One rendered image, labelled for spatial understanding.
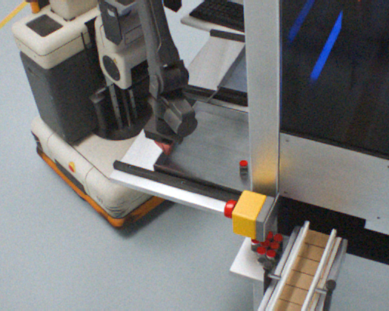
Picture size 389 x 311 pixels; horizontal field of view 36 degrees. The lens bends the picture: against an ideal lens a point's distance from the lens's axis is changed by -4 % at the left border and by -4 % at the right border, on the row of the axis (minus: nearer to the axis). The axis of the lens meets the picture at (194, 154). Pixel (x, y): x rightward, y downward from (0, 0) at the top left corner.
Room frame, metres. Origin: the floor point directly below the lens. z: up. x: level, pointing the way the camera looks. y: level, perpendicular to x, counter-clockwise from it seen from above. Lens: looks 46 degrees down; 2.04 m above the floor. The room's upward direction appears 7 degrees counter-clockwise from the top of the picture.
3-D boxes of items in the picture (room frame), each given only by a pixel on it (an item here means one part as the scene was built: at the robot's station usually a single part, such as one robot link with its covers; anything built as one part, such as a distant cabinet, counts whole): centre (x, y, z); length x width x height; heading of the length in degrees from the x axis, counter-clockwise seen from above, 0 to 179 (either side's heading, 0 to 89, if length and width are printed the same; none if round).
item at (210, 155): (1.11, -0.11, 0.90); 0.34 x 0.26 x 0.04; 59
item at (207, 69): (1.28, -0.16, 0.87); 0.70 x 0.48 x 0.02; 150
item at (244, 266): (0.78, -0.14, 0.87); 0.14 x 0.13 x 0.02; 60
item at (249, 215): (0.82, -0.11, 1.00); 0.08 x 0.07 x 0.07; 60
